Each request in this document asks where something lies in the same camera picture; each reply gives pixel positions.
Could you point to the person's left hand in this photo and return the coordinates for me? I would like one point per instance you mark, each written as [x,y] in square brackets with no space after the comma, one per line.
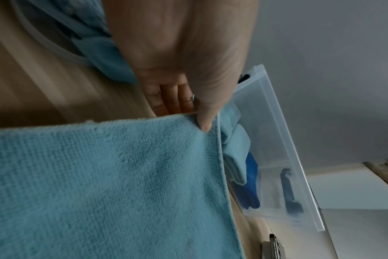
[181,45]

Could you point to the light blue towel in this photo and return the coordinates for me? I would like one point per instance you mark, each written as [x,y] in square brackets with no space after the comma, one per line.
[238,156]
[101,189]
[107,58]
[229,121]

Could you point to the grey striped towel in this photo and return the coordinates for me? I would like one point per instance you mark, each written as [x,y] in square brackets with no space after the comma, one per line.
[82,15]

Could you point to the clear plastic storage box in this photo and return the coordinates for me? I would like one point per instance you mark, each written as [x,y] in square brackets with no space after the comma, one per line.
[277,151]

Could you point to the dark blue towel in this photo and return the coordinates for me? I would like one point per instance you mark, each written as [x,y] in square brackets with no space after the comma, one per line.
[250,187]

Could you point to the labelled brown cardboard box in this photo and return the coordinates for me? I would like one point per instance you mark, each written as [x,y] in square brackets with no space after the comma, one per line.
[386,172]

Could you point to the rose gold smartphone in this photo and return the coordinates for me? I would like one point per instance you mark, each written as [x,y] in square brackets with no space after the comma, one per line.
[274,248]

